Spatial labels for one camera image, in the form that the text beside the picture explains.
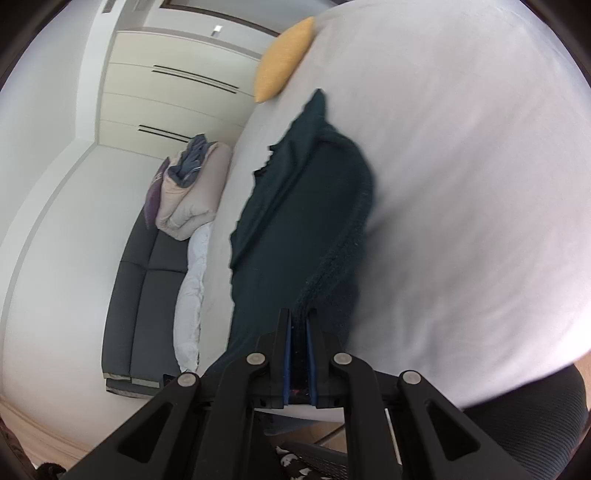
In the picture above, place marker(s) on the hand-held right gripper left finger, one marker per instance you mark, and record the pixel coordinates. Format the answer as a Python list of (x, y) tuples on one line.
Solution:
[(288, 355)]

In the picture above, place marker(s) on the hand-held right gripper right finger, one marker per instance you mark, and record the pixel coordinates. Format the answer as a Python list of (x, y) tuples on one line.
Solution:
[(310, 355)]

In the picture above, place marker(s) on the dark green sweater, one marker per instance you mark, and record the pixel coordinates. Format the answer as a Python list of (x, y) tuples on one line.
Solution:
[(300, 207)]

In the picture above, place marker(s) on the white quilted duvet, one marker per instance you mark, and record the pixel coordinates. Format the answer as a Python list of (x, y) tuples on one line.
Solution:
[(189, 300)]

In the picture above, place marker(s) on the dark grey padded headboard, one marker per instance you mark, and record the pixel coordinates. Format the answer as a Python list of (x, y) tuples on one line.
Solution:
[(138, 300)]

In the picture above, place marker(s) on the folded beige duvet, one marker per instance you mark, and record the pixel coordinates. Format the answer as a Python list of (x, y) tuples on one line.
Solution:
[(194, 203)]

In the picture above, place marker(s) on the purple pillow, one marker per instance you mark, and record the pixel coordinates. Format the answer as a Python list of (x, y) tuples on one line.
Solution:
[(153, 198)]

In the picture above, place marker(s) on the blue grey blanket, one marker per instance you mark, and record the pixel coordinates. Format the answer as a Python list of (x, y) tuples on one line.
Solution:
[(191, 161)]

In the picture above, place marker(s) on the bed with white sheet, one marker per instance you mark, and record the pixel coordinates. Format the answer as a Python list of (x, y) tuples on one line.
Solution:
[(461, 184)]

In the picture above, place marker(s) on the black mesh office chair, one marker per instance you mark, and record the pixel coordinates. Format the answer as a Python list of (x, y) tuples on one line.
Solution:
[(545, 415)]

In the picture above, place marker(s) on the white wardrobe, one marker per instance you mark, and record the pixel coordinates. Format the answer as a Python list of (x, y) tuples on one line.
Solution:
[(138, 101)]

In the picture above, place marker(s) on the yellow pillow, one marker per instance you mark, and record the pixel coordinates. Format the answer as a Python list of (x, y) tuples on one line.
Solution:
[(281, 60)]

